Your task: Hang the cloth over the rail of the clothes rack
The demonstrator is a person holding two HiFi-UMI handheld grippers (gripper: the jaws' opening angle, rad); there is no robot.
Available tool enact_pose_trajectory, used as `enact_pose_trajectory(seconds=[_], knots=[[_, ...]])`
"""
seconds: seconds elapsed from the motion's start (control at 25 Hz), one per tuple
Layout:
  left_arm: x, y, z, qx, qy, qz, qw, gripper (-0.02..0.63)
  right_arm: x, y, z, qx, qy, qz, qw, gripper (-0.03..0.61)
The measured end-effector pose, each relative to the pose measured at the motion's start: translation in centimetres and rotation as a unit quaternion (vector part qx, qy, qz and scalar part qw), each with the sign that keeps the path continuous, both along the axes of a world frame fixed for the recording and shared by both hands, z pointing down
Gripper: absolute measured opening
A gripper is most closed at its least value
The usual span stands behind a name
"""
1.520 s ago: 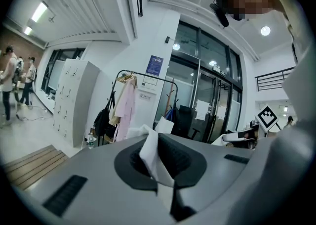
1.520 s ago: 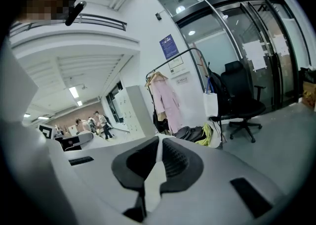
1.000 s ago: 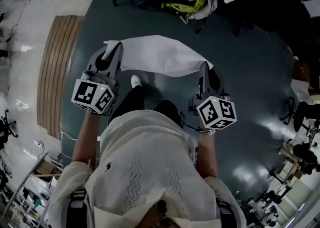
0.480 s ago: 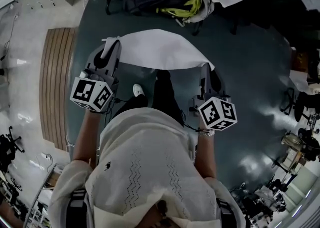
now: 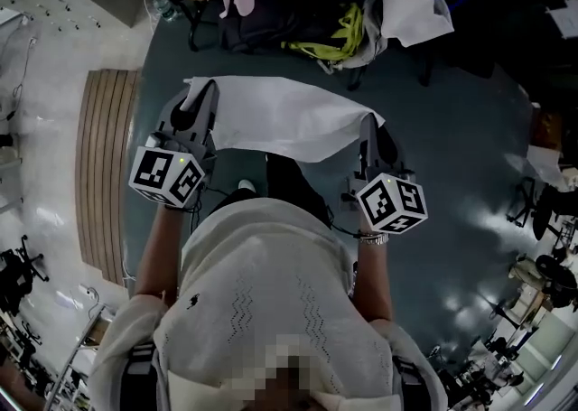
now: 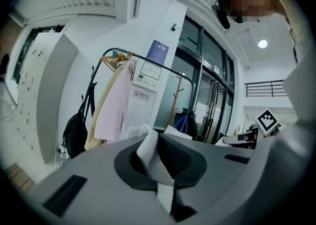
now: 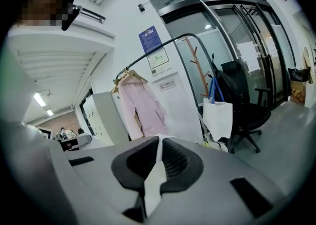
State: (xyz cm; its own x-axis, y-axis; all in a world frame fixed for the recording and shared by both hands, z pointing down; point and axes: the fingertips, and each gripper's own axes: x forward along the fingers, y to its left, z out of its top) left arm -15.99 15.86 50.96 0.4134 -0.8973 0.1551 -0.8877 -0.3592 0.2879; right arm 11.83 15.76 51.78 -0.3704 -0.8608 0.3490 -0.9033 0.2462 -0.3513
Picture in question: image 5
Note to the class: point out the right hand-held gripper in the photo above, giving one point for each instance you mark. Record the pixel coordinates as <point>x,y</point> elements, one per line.
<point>390,203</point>

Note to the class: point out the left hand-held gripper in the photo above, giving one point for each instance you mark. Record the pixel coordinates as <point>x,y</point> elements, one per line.
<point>158,174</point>

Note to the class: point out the white cloth garment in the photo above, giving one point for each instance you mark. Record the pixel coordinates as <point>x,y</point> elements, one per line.
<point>289,115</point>

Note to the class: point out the person's left forearm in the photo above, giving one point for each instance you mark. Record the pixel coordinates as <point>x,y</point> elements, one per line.
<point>158,255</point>

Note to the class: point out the person's right forearm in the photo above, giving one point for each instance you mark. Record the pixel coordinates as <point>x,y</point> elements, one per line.
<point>374,283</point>

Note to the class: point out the person's white shoe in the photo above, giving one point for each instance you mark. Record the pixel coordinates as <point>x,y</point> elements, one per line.
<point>246,184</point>

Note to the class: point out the person's black trousers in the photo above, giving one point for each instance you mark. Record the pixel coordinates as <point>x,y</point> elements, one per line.
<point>293,183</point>

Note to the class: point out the silver wristwatch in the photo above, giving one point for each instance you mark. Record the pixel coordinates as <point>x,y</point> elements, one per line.
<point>374,238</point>

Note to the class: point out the wooden slatted platform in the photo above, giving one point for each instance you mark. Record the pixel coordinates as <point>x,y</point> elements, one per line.
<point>106,174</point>

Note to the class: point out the clear water bottle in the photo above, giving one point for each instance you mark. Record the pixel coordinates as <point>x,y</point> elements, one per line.
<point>166,7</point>

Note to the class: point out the black backpack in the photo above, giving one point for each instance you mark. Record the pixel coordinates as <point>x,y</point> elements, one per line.
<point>271,32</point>

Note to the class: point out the black office chair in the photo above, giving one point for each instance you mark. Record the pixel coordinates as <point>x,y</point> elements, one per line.
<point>542,210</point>
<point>20,269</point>

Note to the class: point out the person's cream knit shirt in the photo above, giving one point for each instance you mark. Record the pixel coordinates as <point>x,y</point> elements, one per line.
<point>271,287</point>

